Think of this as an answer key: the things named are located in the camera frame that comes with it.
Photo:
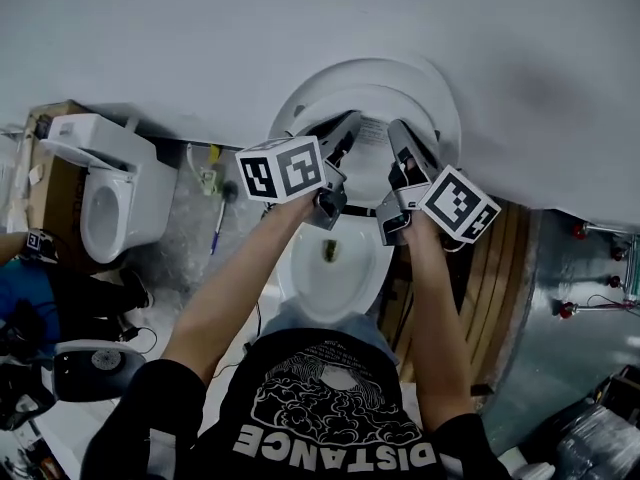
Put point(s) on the white plastic wrapping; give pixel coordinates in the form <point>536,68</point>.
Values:
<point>12,183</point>

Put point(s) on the white toilet lid with label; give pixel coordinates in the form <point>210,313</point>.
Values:
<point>370,70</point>

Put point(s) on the person's black printed t-shirt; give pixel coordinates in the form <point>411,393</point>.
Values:
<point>325,418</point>

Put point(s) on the white smart toilet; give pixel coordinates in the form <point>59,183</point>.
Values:
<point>350,288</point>

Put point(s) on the black case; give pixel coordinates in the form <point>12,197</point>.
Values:
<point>617,393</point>

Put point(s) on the grey rounded device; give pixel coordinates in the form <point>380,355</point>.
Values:
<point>100,368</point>

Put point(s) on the person's left forearm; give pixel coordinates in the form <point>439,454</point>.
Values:
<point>235,278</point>

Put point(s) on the white ceramic toilet with tank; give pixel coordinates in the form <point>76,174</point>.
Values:
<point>140,183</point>

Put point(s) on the wooden slatted step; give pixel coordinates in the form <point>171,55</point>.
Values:
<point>490,278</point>

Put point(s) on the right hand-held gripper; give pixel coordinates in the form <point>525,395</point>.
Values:
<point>457,203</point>

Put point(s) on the plastic-wrapped roll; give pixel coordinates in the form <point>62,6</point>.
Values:
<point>600,448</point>

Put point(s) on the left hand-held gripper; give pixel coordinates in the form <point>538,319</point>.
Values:
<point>280,170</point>

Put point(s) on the brown cardboard box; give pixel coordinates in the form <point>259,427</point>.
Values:
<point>55,203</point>

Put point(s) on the person's right forearm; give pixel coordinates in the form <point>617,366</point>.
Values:
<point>435,318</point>

